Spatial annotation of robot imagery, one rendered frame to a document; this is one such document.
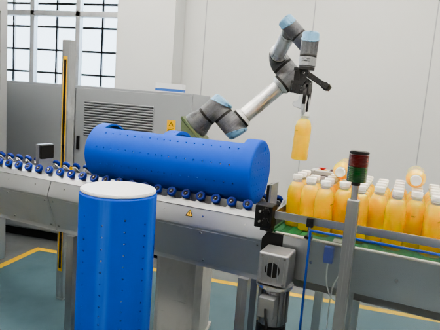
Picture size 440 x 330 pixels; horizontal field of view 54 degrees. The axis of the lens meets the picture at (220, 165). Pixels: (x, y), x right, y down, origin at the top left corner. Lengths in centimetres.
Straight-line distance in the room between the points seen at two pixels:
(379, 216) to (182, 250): 90
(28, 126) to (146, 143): 241
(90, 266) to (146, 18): 359
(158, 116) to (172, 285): 160
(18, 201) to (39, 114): 172
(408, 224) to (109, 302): 111
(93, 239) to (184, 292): 106
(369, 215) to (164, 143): 94
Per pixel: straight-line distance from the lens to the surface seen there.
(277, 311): 168
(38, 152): 258
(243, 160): 181
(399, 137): 470
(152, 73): 476
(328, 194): 170
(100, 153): 217
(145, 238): 161
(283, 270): 159
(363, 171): 144
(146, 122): 370
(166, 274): 255
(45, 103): 421
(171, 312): 263
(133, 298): 167
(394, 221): 168
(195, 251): 202
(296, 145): 194
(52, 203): 245
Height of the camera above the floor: 137
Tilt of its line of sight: 8 degrees down
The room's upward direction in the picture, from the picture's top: 4 degrees clockwise
